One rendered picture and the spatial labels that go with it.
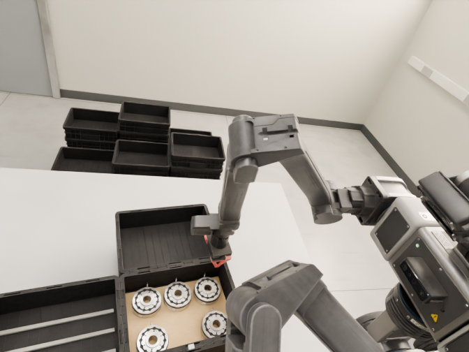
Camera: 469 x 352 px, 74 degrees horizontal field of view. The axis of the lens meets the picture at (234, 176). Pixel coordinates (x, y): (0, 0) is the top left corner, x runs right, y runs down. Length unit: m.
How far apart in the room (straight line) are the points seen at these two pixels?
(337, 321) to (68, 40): 3.64
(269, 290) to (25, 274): 1.26
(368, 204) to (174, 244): 0.85
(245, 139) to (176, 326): 0.85
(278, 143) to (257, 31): 3.24
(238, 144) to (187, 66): 3.25
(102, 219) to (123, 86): 2.45
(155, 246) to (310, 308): 1.03
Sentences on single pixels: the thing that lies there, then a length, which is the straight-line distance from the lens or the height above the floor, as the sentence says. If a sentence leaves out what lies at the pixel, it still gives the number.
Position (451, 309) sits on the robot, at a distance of 0.81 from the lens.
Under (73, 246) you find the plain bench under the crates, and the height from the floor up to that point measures 0.70.
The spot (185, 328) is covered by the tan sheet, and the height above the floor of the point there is 0.83.
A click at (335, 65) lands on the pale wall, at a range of 4.21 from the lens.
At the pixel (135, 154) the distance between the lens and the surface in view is 2.59.
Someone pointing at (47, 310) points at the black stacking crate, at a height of 0.83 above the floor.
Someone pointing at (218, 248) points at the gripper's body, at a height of 1.15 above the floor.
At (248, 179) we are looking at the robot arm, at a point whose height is 1.61.
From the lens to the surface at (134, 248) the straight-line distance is 1.41.
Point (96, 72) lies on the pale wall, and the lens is 3.90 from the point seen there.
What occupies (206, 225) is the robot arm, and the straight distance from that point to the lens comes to 0.93.
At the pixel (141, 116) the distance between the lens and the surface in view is 2.85.
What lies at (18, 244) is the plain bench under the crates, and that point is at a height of 0.70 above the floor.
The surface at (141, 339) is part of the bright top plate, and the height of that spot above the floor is 0.86.
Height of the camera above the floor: 1.97
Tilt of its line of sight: 39 degrees down
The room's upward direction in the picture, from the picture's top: 16 degrees clockwise
